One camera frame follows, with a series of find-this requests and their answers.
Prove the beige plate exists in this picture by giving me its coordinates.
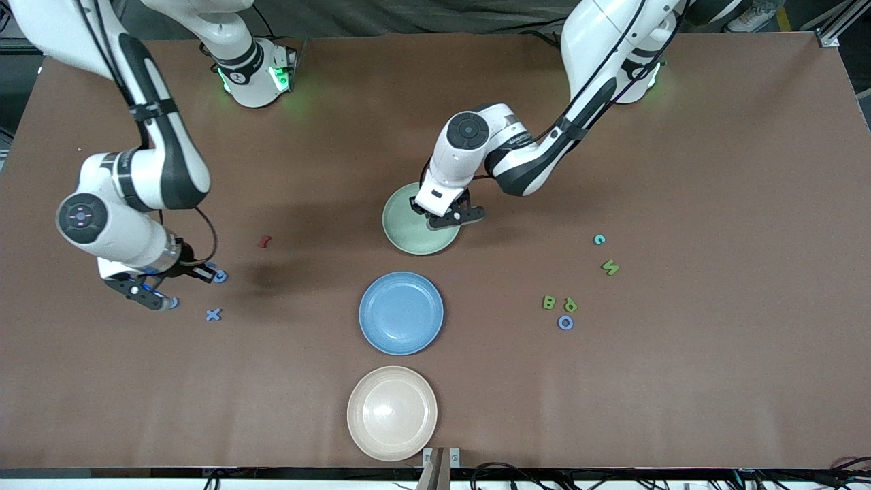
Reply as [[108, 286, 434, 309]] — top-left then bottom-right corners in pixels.
[[346, 366, 438, 463]]

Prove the blue plate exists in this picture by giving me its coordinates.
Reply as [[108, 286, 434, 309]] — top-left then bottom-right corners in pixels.
[[359, 272, 445, 357]]

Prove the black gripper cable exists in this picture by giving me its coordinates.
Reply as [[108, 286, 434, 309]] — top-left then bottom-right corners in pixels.
[[178, 206, 218, 270]]

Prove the green plate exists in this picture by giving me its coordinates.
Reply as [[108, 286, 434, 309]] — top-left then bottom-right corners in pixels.
[[382, 182, 463, 257]]

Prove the grey fabric sheet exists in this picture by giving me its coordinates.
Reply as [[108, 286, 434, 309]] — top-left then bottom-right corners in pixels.
[[255, 0, 586, 38]]

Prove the aluminium camera post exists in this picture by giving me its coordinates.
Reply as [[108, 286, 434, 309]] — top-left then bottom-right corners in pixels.
[[415, 447, 462, 490]]

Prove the aluminium frame profile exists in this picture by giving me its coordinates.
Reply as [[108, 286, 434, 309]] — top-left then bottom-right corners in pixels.
[[813, 0, 871, 48]]

